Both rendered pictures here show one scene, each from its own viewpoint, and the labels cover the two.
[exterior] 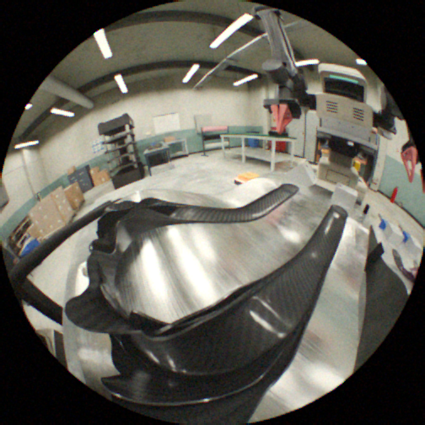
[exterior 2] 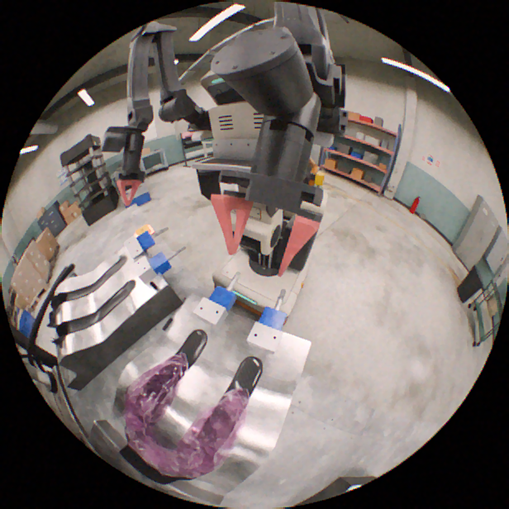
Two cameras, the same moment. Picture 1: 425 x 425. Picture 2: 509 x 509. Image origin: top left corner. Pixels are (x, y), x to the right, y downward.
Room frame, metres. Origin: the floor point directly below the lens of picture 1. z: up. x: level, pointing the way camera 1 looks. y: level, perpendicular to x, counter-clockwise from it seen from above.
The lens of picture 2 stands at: (-0.10, -0.44, 1.13)
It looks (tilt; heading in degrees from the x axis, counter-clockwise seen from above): 47 degrees down; 340
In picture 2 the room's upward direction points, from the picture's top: straight up
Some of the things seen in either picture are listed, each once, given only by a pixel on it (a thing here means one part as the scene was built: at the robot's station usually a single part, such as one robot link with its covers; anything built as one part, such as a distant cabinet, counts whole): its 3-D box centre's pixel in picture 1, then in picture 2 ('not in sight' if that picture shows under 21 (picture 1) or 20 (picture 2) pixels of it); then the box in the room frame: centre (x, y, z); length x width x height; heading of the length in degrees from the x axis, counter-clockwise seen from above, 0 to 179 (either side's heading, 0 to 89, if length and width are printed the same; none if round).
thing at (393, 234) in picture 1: (385, 227); (224, 296); (0.05, -0.42, 0.86); 0.13 x 0.05 x 0.05; 136
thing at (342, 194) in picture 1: (345, 194); (163, 261); (0.16, -0.30, 0.89); 0.13 x 0.05 x 0.05; 119
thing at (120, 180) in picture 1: (123, 150); (91, 177); (4.01, 2.59, 1.03); 1.54 x 0.94 x 2.06; 21
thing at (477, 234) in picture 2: not in sight; (477, 235); (-1.32, -6.18, 0.98); 1.00 x 0.47 x 1.95; 21
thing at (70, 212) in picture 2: (99, 174); (71, 209); (4.88, 4.85, 0.42); 0.86 x 0.33 x 0.83; 111
